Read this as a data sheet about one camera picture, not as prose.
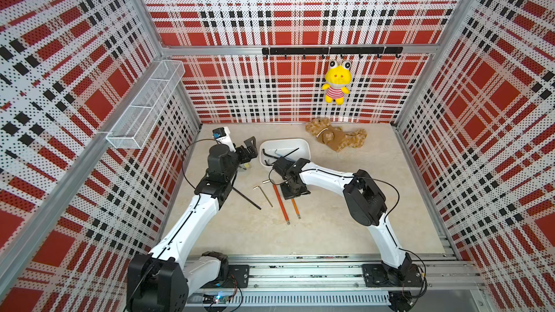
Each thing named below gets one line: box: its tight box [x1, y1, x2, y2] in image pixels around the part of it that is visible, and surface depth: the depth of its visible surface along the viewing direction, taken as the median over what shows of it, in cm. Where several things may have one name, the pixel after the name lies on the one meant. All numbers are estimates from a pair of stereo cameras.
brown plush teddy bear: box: [304, 117, 368, 153], surface depth 107 cm
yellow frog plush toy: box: [321, 59, 352, 106], surface depth 95 cm
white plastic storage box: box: [258, 137, 312, 168], surface depth 110 cm
